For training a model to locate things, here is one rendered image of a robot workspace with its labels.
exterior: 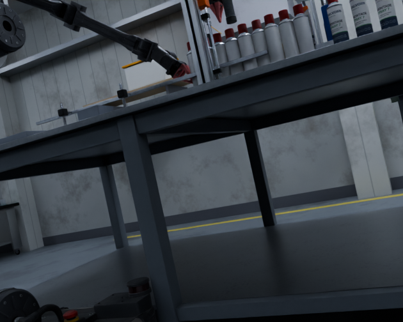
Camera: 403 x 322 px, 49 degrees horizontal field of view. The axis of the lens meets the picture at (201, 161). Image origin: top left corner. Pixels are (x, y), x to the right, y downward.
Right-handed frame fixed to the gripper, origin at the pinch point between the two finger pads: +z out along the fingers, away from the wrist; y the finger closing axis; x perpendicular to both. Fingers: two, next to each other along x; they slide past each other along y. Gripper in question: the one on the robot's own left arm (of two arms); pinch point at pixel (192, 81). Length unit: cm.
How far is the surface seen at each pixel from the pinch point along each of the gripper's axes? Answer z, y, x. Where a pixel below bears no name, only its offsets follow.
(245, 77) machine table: 30, -49, -17
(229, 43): 5.4, -4.3, -19.8
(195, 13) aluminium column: -6.0, -18.0, -21.7
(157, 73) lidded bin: -131, 251, 57
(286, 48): 23.8, -5.0, -29.8
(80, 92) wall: -242, 327, 155
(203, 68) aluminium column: 7.5, -18.4, -8.6
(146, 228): 31, -45, 36
